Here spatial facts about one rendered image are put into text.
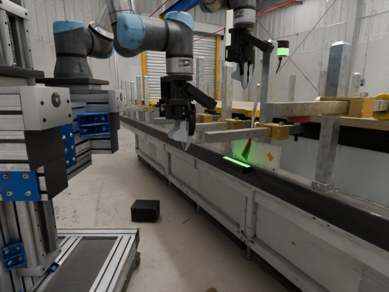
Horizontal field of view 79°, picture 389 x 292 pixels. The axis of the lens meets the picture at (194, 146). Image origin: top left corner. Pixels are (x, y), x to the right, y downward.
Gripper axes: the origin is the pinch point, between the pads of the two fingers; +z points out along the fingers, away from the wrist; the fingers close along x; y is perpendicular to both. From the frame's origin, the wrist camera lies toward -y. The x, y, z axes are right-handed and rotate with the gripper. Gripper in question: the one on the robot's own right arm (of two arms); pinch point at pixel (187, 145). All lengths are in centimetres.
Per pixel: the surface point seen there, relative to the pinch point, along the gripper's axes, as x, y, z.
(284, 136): 5.1, -35.5, -0.6
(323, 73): -55, -142, -30
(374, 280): 30, -57, 48
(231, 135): 1.5, -15.3, -2.0
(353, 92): -31, -142, -16
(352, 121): 18, -52, -6
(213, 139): 1.5, -8.2, -1.3
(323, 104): 26.5, -22.6, -12.7
